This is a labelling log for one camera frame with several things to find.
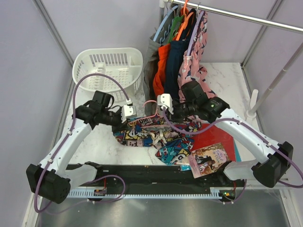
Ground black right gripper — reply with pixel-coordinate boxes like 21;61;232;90
162;101;197;124

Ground pink wire hanger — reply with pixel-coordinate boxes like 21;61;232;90
127;100;172;132

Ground comic print shorts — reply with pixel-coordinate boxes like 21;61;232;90
112;116;195;166

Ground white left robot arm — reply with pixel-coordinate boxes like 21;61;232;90
26;91;133;204

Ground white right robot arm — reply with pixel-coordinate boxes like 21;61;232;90
169;80;294;188

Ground navy blue shorts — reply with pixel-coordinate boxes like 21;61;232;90
164;9;196;99

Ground orange shorts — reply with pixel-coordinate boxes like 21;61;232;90
153;44;170;97

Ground pink shark print shorts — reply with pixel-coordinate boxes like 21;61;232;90
178;12;216;98

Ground grey shorts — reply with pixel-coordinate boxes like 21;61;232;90
141;16;171;114

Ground light blue hanger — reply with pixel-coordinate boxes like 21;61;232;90
153;5;178;44

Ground green hanger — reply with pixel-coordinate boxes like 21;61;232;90
168;15;184;43

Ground lilac hanger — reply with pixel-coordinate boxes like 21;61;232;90
186;10;205;56

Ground orange hanger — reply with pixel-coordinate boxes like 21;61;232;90
172;0;194;41

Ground red plastic folder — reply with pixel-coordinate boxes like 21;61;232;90
192;126;236;161

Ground white laundry basket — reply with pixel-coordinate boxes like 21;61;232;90
72;47;143;102

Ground Taming of Shrew book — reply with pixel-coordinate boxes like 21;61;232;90
187;143;230;178

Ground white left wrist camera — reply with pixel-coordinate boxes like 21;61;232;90
121;105;137;123

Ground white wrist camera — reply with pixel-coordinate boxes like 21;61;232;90
157;93;173;114
121;105;137;123

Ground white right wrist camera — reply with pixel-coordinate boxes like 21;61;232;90
157;93;173;114

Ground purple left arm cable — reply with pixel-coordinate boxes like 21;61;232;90
34;73;134;215

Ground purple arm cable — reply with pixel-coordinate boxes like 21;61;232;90
161;106;303;205
34;73;134;215

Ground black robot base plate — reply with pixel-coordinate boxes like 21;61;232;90
66;164;247;195

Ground light blue cable duct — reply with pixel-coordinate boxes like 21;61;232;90
67;187;232;199

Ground metal clothes rail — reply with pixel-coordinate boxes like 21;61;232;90
159;0;303;34

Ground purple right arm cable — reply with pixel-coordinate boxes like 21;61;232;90
161;106;303;205

